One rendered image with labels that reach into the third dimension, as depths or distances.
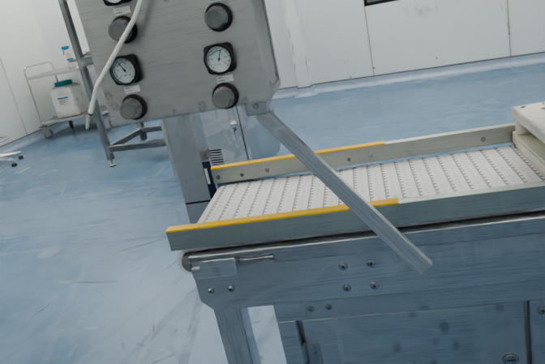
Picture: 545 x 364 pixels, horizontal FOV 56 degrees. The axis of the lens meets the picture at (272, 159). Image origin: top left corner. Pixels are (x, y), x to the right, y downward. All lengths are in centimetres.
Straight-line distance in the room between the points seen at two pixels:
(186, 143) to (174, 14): 43
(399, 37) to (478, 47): 81
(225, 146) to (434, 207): 274
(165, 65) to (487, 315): 61
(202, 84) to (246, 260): 27
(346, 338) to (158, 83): 51
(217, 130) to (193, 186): 232
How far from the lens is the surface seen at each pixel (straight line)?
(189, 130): 103
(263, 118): 70
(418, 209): 73
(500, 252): 79
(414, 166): 95
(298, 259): 77
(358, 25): 586
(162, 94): 68
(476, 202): 74
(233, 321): 121
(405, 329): 90
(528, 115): 93
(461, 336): 91
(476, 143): 100
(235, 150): 337
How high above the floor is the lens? 116
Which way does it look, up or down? 17 degrees down
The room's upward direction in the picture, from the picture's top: 12 degrees counter-clockwise
